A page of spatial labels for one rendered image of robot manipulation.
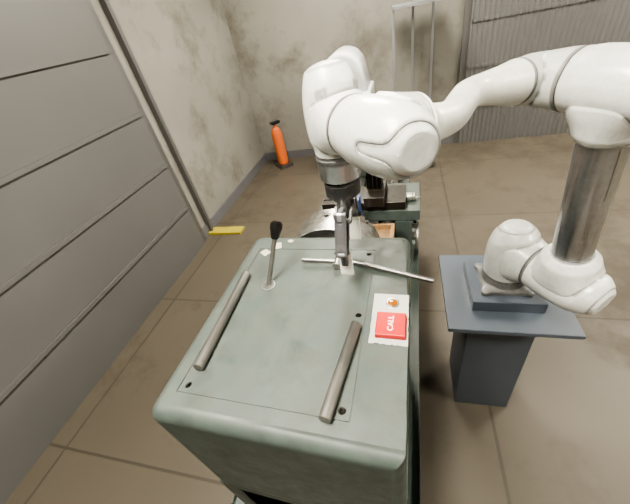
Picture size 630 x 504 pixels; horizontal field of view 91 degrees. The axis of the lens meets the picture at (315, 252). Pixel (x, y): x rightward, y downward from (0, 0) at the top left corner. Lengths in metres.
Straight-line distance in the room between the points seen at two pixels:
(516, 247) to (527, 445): 1.07
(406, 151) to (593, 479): 1.82
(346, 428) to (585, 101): 0.78
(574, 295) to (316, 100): 0.95
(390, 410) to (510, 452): 1.42
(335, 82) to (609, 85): 0.53
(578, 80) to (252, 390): 0.89
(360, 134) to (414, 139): 0.07
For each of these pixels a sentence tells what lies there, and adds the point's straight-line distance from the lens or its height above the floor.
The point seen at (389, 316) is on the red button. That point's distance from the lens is 0.68.
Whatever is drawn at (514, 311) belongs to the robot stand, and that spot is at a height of 0.76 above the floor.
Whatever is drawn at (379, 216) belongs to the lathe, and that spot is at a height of 0.89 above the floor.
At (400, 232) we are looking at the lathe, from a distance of 1.70.
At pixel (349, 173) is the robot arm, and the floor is 1.53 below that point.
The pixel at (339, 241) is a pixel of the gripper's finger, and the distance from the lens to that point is 0.65.
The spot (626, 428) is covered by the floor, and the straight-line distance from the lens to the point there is 2.23.
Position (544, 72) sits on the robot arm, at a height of 1.59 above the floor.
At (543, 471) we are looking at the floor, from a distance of 1.99.
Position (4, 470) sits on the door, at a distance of 2.68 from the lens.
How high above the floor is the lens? 1.79
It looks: 37 degrees down
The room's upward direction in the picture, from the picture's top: 13 degrees counter-clockwise
